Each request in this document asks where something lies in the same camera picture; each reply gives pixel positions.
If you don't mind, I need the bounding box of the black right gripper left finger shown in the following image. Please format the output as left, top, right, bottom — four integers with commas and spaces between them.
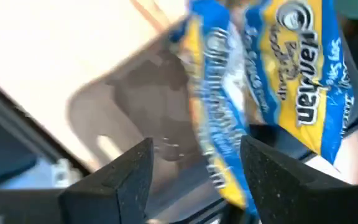
0, 138, 155, 224

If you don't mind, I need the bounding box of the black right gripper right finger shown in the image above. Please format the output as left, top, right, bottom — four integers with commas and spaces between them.
239, 134, 358, 224

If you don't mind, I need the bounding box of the blue soy sauce noodle packet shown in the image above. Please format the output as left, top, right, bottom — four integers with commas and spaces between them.
168, 0, 259, 217
243, 0, 358, 165

